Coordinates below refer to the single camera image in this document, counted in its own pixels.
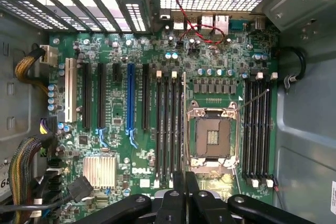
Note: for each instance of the silver open PC case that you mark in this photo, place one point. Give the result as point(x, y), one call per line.
point(302, 129)

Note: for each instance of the black RAM slot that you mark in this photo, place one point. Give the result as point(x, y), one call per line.
point(158, 129)
point(260, 129)
point(246, 129)
point(173, 129)
point(252, 129)
point(267, 129)
point(166, 129)
point(179, 129)

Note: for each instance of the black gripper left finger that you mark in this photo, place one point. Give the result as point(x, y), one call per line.
point(170, 208)

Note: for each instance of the blue expansion slot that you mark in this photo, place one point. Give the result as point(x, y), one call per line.
point(130, 95)

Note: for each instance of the white expansion slot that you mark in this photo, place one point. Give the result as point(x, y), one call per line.
point(70, 90)

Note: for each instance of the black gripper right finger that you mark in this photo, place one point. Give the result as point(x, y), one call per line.
point(207, 208)

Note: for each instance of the short black expansion slot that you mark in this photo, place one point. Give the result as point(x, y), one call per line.
point(117, 73)

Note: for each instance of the thin metal locking lever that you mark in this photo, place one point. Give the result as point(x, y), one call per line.
point(237, 182)
point(253, 99)

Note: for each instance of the silver socket cover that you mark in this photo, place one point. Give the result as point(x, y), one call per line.
point(204, 162)

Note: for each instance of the green Dell motherboard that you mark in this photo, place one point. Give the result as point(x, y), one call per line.
point(147, 51)

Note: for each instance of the CPU socket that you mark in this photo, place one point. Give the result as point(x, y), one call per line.
point(212, 134)

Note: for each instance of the silver finned heat sink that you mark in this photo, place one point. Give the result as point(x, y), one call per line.
point(99, 172)

